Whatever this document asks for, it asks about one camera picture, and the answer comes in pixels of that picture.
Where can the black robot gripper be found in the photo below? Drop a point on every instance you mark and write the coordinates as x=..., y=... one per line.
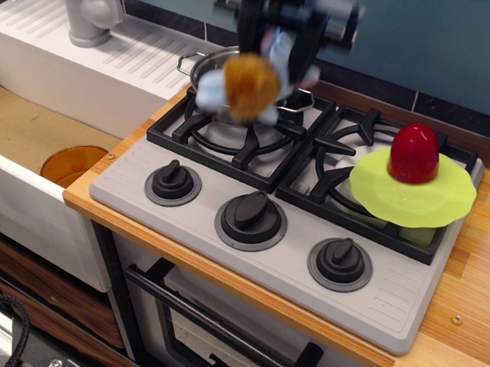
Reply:
x=315, y=22

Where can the stuffed elephant with brown mane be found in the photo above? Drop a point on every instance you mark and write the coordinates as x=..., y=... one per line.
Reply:
x=248, y=85

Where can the red toy sweet potato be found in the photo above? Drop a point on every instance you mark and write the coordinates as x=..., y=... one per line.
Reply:
x=414, y=156

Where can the stainless steel pot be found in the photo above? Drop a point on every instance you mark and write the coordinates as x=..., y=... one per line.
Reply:
x=196, y=64

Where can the black stove grate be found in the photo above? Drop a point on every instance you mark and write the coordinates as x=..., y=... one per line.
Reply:
x=305, y=160

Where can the left black stove knob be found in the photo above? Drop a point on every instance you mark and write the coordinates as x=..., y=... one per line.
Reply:
x=172, y=185

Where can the black stove knob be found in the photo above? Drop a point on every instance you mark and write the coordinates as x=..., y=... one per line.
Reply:
x=172, y=185
x=251, y=222
x=340, y=265

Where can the middle black stove knob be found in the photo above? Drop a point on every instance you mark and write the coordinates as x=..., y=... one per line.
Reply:
x=251, y=222

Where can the lime green plate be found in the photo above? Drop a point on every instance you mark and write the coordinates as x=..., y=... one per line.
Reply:
x=437, y=203

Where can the right black stove knob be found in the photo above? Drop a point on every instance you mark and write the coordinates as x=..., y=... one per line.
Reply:
x=340, y=265

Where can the grey toy stove top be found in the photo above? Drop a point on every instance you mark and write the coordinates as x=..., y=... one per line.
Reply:
x=387, y=311

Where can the grey toy faucet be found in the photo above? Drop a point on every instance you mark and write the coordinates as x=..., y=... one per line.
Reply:
x=90, y=21

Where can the white toy sink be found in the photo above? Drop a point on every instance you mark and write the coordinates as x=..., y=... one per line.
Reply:
x=54, y=95

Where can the toy oven door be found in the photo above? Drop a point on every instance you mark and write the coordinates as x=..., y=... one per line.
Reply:
x=190, y=322

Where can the wood grain drawer fronts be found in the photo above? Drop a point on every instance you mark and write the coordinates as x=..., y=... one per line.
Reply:
x=62, y=307

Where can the black oven door handle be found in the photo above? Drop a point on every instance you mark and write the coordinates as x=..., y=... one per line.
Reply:
x=153, y=285

